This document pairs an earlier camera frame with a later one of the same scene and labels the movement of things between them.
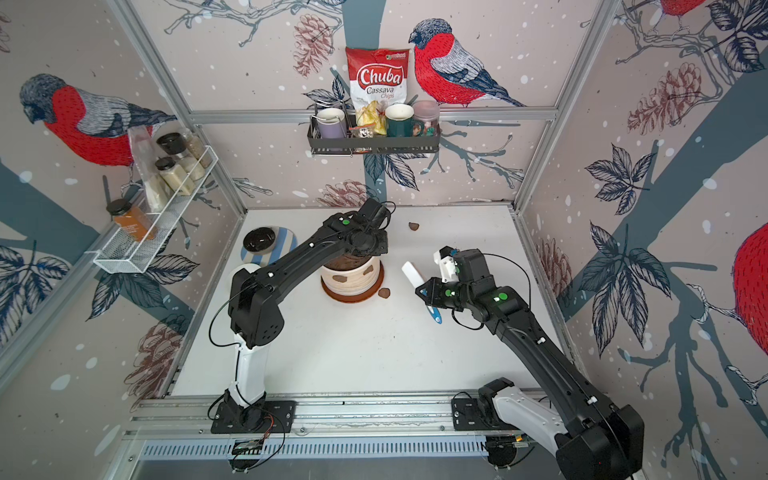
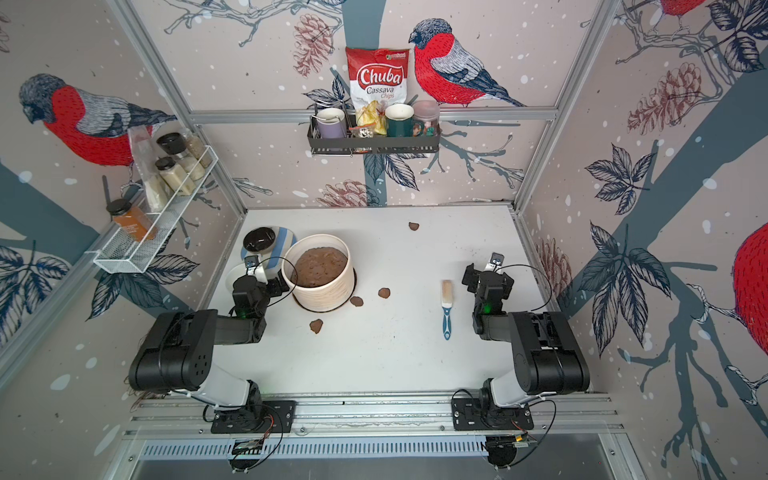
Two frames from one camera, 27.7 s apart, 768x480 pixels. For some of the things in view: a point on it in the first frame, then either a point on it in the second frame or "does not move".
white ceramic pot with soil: (352, 275) to (318, 269)
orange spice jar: (132, 219) does not move
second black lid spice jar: (173, 175) does not move
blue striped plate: (285, 240) does not move
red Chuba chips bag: (377, 74) does not move
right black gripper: (431, 286) to (472, 276)
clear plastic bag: (143, 153) does not move
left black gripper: (383, 235) to (276, 288)
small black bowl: (260, 239) does not move
